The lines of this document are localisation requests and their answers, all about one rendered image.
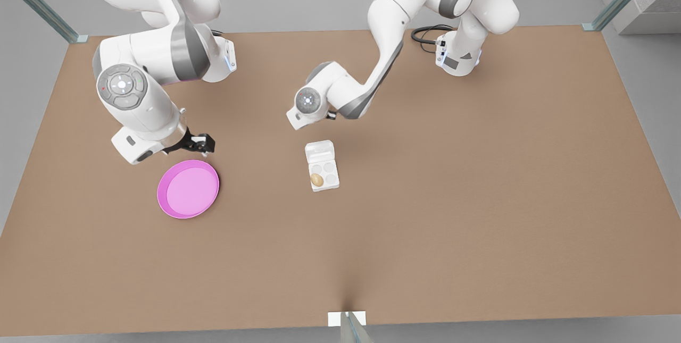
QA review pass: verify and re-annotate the white egg box lid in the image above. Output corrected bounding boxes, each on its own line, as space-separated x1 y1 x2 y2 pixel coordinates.
304 140 336 165

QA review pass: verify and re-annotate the white egg box base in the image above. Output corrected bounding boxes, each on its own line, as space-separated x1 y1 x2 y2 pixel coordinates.
308 159 341 193

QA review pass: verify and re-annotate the pink round plate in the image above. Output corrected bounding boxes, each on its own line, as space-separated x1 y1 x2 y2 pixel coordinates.
157 160 220 220

